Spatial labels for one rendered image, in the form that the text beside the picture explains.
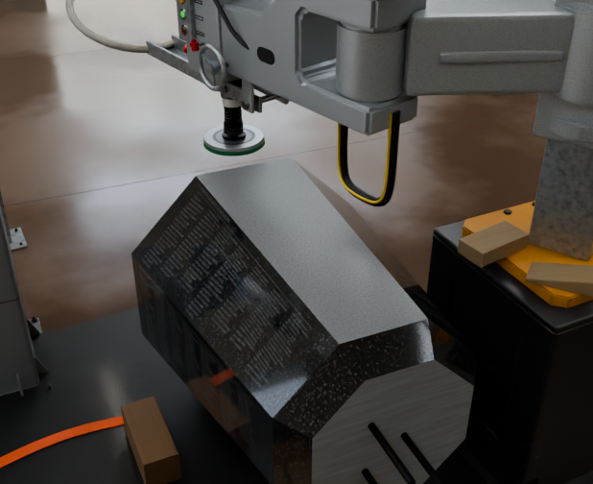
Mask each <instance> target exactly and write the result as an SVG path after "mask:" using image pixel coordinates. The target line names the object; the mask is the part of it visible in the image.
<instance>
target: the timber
mask: <svg viewBox="0 0 593 484"><path fill-rule="evenodd" d="M121 409H122V415H123V421H124V428H125V431H126V434H127V436H128V439H129V442H130V446H131V449H132V452H133V454H134V457H135V460H136V463H137V465H138V468H139V470H140V472H141V475H142V478H143V481H144V483H145V484H167V483H170V482H173V481H175V480H178V479H181V471H180V462H179V455H178V450H177V448H176V445H175V443H174V441H173V439H172V436H171V434H170V432H169V429H168V427H167V425H166V423H165V421H164V419H163V417H162V414H161V412H160V410H159V407H158V405H157V403H156V400H155V398H154V397H149V398H146V399H141V400H138V401H135V402H131V403H128V404H125V405H122V406H121Z"/></svg>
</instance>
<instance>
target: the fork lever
mask: <svg viewBox="0 0 593 484"><path fill-rule="evenodd" d="M172 40H173V41H174V43H175V46H174V47H173V48H170V49H167V50H166V49H164V48H162V47H160V46H158V45H156V44H154V43H152V42H150V41H148V40H147V41H146V44H147V45H148V47H149V53H147V54H148V55H150V56H152V57H154V58H156V59H158V60H160V61H162V62H164V63H166V64H168V65H170V66H172V67H174V68H175V69H177V70H178V71H180V72H182V73H184V74H186V75H188V76H190V77H192V78H194V79H195V80H197V81H199V82H201V83H203V84H204V82H203V80H202V77H201V75H200V74H199V73H197V72H195V71H193V70H191V69H190V68H189V66H188V55H187V54H186V53H184V51H183V47H184V45H186V44H187V42H186V41H184V40H181V39H179V37H178V36H175V35H172ZM254 89H256V90H258V91H260V92H262V93H264V94H266V95H264V96H261V97H259V96H257V95H255V94H254V110H255V111H257V112H259V113H261V112H262V104H263V103H266V102H269V101H271V100H277V101H279V102H281V103H283V104H285V105H288V104H289V100H287V99H284V98H282V97H280V96H278V95H275V94H273V93H271V92H269V91H268V90H265V89H263V88H261V87H259V86H256V85H255V86H254ZM219 92H221V93H223V94H224V95H226V96H228V97H229V98H231V99H233V100H235V101H237V102H239V103H241V107H242V108H243V110H246V109H248V108H249V103H248V102H247V100H244V101H243V96H242V88H241V87H240V86H238V85H235V84H233V83H231V82H229V83H226V85H225V87H224V89H223V90H221V91H219Z"/></svg>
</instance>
